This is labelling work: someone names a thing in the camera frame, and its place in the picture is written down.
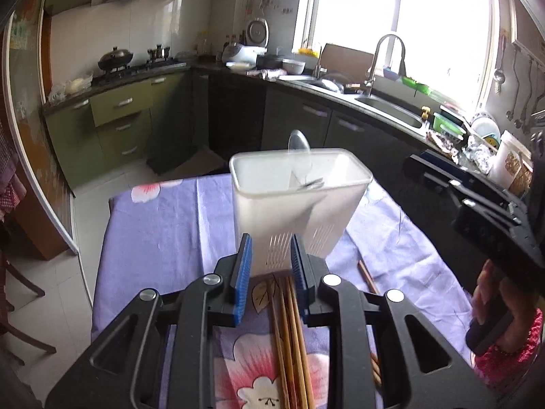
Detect green plastic basket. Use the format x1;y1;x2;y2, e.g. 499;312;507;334
432;112;467;140

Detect checkered apron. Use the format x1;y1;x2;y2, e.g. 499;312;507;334
0;121;24;222

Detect person's right hand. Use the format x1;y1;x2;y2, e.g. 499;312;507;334
470;260;542;354

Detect green plastic container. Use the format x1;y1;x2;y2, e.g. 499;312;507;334
402;76;432;95

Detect metal spoon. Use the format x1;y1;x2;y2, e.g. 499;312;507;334
289;130;326;190

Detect patterned rag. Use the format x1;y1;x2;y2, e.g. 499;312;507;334
427;130;460;155

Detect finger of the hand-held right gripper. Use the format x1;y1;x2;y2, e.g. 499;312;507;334
403;164;526;228
408;152;531;212

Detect black gas stove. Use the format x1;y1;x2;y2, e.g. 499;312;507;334
91;57;188;87

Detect black wok with lid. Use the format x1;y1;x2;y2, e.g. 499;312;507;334
98;46;134;72

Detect brown cutting board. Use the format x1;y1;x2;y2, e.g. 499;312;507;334
319;43;375;85

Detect hanging steel ladle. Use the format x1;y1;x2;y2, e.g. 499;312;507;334
493;34;507;95

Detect dark cooking pot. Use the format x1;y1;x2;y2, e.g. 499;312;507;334
255;53;284;70

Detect wooden chair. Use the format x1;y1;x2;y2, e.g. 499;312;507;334
0;251;58;365

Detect green base cabinet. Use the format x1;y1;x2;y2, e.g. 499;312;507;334
43;70;194;190

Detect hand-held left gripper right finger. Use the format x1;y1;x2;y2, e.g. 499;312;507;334
291;234;497;409

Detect white plastic bag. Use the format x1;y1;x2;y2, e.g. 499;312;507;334
48;73;93;104

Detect black base cabinets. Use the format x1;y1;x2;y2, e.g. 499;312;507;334
189;69;478;294

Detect purple floral tablecloth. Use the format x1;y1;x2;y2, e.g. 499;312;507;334
91;174;475;409

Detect small steel faucet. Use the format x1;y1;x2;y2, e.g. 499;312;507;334
314;44;328;78

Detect dark domed lid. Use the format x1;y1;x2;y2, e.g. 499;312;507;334
317;77;345;94

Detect crumpled foil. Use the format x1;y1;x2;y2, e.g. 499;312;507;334
462;142;495;173

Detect white rice cooker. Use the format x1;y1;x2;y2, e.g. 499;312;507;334
221;18;271;64

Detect steel sink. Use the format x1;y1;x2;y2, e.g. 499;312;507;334
355;94;427;132

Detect kitchen window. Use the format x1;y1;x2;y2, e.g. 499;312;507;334
304;0;499;113

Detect white plastic utensil holder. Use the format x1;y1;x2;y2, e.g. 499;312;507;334
229;148;374;277

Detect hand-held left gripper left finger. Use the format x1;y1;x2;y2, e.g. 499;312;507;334
45;233;256;409

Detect white plastic jar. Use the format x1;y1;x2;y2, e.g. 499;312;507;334
486;130;535;197

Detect tall steel faucet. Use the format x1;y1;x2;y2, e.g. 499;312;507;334
363;33;408;97

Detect white plates in rack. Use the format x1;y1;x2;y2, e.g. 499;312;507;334
469;112;502;151

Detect person's right forearm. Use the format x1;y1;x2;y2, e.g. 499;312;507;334
472;332;545;393

